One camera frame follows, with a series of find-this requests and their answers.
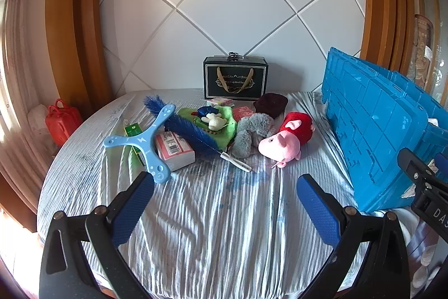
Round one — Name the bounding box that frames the beige curtain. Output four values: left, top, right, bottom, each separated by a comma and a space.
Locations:
0, 0, 60, 212

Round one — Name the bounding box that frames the light blue boomerang toy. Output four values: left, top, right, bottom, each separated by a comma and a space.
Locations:
103, 104, 176, 185

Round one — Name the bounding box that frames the pink pig plush toy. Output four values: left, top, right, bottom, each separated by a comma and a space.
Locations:
258, 112, 316, 168

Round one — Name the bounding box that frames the blue plastic crate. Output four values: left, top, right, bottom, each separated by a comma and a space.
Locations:
321, 47, 448, 214

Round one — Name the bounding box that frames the black gift box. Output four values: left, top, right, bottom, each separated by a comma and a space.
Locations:
203, 52, 265, 101

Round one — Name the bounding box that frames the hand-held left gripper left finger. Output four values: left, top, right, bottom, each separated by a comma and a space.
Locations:
39, 171, 155, 299

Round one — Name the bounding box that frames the pink white pad packet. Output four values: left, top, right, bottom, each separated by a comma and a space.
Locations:
154, 131, 196, 171

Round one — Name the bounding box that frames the grey plush toy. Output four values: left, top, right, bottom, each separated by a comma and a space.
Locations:
229, 113, 278, 159

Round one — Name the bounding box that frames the wooden frosted glass partition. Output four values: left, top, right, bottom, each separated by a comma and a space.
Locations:
409, 0, 448, 117

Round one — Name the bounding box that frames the blue feather brush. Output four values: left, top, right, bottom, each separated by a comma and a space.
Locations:
144, 95, 253, 173

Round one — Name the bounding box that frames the small white plush toy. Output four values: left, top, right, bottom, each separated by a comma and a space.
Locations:
202, 112, 227, 131

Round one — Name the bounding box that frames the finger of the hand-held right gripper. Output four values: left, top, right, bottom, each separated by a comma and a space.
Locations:
398, 148, 448, 188
435, 152, 448, 175

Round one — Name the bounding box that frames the dark red knit hat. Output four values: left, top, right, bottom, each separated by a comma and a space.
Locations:
253, 93, 288, 119

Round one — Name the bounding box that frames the small pink white packet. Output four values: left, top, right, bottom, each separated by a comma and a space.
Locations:
206, 97, 234, 108

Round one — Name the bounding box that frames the pink floral tissue pack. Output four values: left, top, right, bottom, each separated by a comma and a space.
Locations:
232, 105, 256, 122

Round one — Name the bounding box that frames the striped bed sheet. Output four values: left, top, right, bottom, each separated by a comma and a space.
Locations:
37, 89, 421, 299

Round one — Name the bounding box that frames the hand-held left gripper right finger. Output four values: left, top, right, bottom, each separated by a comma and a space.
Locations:
296, 174, 410, 299

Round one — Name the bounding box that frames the wooden headboard post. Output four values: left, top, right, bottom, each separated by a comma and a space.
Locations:
45, 0, 116, 117
359, 0, 417, 75

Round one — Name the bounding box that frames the green plush toy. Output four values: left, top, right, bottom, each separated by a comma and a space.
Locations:
177, 105, 239, 150

